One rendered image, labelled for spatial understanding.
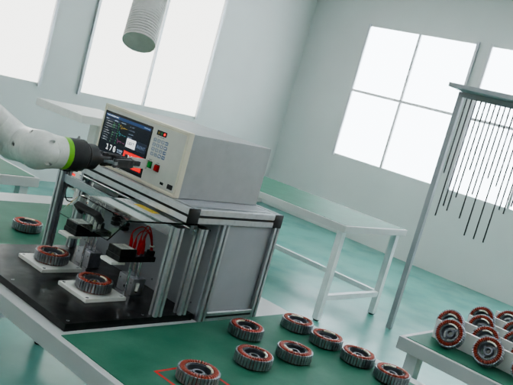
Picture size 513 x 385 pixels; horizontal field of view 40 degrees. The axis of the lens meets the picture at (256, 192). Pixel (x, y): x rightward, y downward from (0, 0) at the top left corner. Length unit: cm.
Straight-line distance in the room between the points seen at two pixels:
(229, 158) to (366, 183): 690
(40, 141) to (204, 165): 53
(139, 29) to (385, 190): 598
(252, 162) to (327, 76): 738
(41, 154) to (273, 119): 801
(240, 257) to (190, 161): 37
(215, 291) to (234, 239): 18
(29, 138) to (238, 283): 84
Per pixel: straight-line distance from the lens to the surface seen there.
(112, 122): 241
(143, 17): 345
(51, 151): 197
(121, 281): 231
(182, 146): 214
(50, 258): 235
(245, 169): 233
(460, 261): 847
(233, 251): 227
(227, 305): 235
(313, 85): 980
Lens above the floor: 149
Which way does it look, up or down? 8 degrees down
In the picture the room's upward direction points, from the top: 16 degrees clockwise
